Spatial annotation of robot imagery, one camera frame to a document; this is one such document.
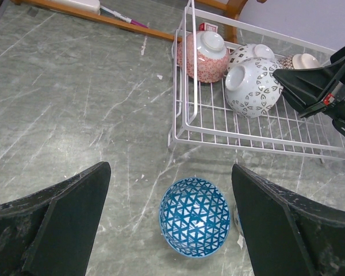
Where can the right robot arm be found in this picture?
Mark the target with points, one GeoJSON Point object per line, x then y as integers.
{"type": "Point", "coordinates": [317, 90]}

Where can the red swirl pattern bowl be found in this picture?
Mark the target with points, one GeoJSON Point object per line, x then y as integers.
{"type": "Point", "coordinates": [250, 87]}

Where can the white eraser block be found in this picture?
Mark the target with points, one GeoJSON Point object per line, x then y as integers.
{"type": "Point", "coordinates": [86, 5]}

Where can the wooden shelf rack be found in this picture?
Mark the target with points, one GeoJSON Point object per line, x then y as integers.
{"type": "Point", "coordinates": [232, 9]}

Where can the blue triangle pattern bowl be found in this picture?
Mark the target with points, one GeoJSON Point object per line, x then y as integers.
{"type": "Point", "coordinates": [194, 217]}

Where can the small red white box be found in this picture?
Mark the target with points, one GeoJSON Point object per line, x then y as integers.
{"type": "Point", "coordinates": [205, 26]}

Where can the pink floral pattern bowl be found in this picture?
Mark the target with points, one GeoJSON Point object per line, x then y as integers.
{"type": "Point", "coordinates": [212, 56]}

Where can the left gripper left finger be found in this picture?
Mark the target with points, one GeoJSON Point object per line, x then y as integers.
{"type": "Point", "coordinates": [52, 231]}

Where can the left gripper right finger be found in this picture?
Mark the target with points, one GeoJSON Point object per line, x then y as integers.
{"type": "Point", "coordinates": [286, 233]}

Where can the blue wave pattern bowl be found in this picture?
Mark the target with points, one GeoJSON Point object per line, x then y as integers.
{"type": "Point", "coordinates": [237, 220]}

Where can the red circle pattern bowl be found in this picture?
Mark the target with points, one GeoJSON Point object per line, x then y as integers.
{"type": "Point", "coordinates": [249, 51]}

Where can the brown lattice pattern bowl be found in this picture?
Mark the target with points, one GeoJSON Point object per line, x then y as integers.
{"type": "Point", "coordinates": [299, 62]}

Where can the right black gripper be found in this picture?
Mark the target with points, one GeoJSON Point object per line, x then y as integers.
{"type": "Point", "coordinates": [317, 90]}

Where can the pink white marker pen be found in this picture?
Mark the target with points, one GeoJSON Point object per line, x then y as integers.
{"type": "Point", "coordinates": [122, 17]}

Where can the white wire dish rack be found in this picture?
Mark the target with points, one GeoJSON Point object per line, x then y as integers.
{"type": "Point", "coordinates": [201, 116]}

